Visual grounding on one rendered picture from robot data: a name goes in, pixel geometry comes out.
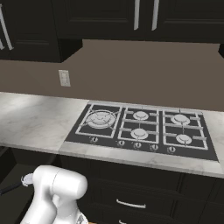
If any white wall outlet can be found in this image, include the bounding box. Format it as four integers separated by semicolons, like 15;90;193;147
58;69;72;88

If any black wall cupboard door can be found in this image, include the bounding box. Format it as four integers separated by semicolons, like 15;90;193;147
0;0;61;63
144;0;224;45
52;0;146;41

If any black-handled pizza cutter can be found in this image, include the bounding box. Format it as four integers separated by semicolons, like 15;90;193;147
0;172;35;196

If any black drawer front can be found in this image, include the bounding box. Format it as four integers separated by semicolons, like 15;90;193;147
87;203;200;224
90;178;207;219

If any black gas hob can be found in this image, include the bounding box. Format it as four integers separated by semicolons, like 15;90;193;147
63;101;220;163

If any open black drawer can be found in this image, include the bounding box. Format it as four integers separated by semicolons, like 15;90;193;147
0;146;58;224

